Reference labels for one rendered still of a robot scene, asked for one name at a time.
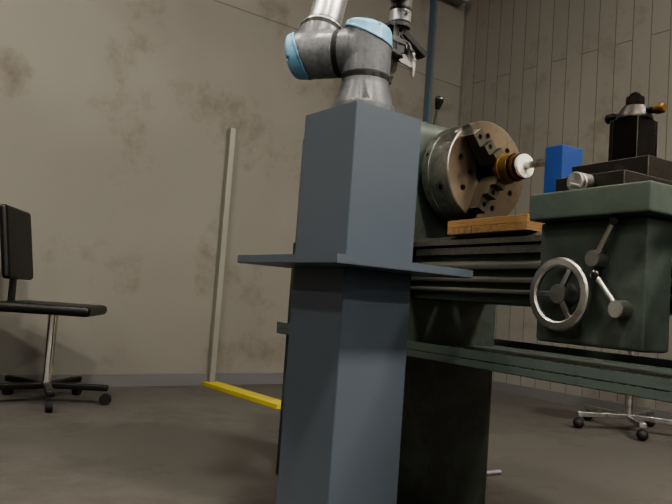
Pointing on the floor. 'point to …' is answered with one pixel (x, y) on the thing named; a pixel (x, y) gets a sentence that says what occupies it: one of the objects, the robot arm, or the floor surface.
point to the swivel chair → (16, 252)
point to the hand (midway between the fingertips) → (400, 83)
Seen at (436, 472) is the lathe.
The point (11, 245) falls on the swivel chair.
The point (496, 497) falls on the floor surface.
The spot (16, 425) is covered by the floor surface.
